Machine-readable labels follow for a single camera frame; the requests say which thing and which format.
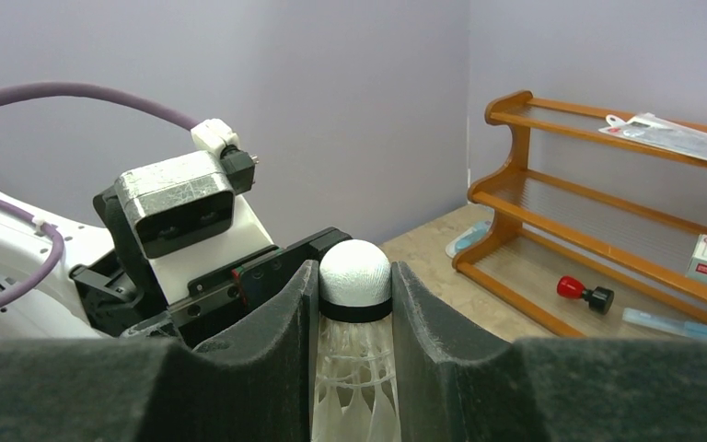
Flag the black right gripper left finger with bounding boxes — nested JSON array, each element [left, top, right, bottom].
[[0, 261, 319, 441]]

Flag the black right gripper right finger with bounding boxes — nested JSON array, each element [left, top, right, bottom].
[[391, 262, 707, 441]]

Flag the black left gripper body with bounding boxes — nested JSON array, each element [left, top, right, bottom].
[[71, 188, 350, 347]]

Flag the white feather shuttlecock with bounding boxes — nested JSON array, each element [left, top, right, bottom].
[[311, 239, 401, 441]]

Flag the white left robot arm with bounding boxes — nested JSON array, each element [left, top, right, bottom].
[[0, 152, 347, 346]]

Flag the blue white packaged item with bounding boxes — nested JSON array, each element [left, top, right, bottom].
[[445, 220, 493, 259]]

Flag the red black stamp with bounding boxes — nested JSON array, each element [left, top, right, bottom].
[[556, 275, 615, 315]]

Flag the wooden shelf rack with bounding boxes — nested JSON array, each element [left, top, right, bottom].
[[453, 90, 707, 337]]

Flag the light blue tube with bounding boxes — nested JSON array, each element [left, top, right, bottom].
[[622, 308, 707, 340]]

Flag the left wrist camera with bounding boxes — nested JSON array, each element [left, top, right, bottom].
[[112, 118, 260, 307]]

